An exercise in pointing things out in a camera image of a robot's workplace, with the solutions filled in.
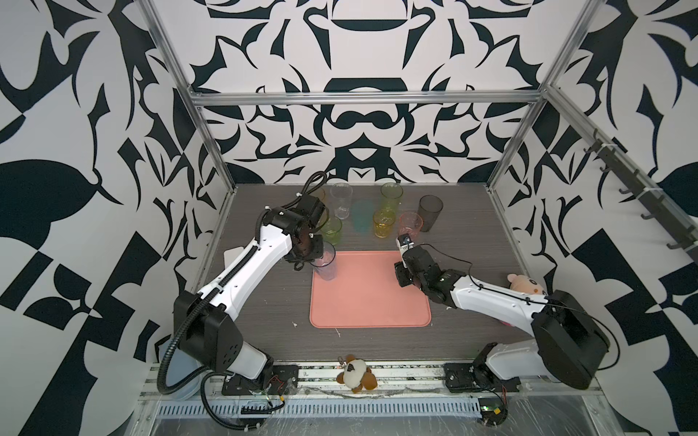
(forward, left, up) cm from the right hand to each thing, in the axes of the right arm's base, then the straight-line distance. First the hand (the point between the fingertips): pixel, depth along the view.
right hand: (402, 260), depth 88 cm
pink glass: (+17, -5, -3) cm, 18 cm away
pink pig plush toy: (-8, -37, -2) cm, 37 cm away
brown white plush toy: (-31, +15, -5) cm, 35 cm away
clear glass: (+25, +20, +4) cm, 32 cm away
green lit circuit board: (-38, -20, -10) cm, 45 cm away
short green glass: (+14, +24, -3) cm, 27 cm away
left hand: (-2, +27, +10) cm, 29 cm away
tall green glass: (+26, +1, +4) cm, 26 cm away
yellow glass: (+20, +4, -5) cm, 21 cm away
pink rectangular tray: (-8, +12, -7) cm, 16 cm away
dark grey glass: (+19, -11, +4) cm, 22 cm away
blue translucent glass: (-7, +23, +10) cm, 26 cm away
